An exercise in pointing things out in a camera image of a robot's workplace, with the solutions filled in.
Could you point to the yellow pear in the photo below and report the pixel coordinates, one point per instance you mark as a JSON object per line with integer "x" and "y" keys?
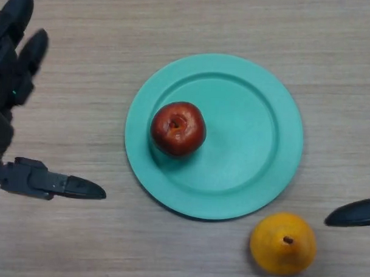
{"x": 278, "y": 254}

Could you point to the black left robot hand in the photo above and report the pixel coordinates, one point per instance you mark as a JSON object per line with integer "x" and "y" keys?
{"x": 4, "y": 77}

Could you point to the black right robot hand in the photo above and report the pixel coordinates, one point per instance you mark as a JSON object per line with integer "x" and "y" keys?
{"x": 355, "y": 214}

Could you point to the green round plate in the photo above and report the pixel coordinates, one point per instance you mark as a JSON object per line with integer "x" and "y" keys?
{"x": 242, "y": 152}

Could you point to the red apple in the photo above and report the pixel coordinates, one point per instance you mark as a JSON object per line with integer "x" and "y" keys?
{"x": 182, "y": 135}

